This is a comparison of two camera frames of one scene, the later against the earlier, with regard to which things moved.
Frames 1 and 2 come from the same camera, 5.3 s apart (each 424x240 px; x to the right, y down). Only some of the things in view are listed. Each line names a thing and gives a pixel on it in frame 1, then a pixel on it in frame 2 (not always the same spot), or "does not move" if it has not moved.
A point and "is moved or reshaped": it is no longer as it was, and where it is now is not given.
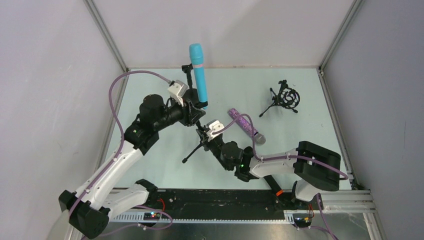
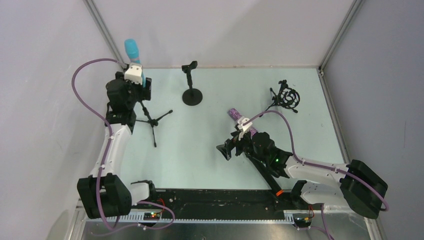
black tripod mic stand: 201,132 is moved or reshaped
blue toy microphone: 196,55 to 132,49
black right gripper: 204,135 to 237,145
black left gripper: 192,110 to 145,89
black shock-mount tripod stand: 286,97 does not move
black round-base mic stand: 192,93 does not move
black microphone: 273,184 does not move
